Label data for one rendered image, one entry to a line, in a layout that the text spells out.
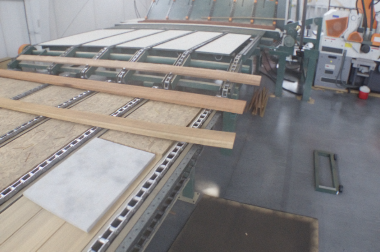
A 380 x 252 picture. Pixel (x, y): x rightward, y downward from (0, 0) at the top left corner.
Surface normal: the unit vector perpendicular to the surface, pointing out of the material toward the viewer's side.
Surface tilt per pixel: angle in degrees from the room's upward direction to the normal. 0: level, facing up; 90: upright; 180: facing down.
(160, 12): 47
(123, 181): 0
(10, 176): 0
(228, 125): 90
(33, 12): 90
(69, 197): 0
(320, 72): 90
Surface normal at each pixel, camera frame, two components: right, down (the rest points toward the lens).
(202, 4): -0.27, -0.33
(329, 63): -0.37, 0.40
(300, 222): 0.00, -0.90
